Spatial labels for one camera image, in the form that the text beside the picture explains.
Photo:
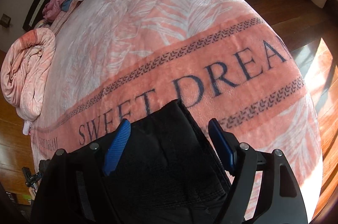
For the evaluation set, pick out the pink garment at headboard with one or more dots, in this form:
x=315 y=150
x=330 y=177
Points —
x=52 y=10

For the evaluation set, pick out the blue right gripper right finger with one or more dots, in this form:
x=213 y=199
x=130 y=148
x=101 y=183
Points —
x=225 y=144

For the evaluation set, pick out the left wall lamp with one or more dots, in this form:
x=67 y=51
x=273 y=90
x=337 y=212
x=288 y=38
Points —
x=5 y=21

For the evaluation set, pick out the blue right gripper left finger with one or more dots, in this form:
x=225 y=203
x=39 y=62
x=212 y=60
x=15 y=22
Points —
x=116 y=148

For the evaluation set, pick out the person's left hand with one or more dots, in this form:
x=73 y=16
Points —
x=32 y=192

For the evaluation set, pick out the black quilted pants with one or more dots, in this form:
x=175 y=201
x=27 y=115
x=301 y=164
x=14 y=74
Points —
x=167 y=173

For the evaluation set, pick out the brown wooden wardrobe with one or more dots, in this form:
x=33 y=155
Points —
x=15 y=153

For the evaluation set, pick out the folded light pink towel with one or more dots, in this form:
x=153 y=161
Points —
x=26 y=127

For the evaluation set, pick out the pink sweet dream bed cover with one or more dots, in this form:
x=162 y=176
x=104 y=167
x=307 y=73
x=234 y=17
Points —
x=118 y=59

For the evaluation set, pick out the folded pink comforter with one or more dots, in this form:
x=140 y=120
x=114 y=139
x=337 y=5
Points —
x=25 y=71

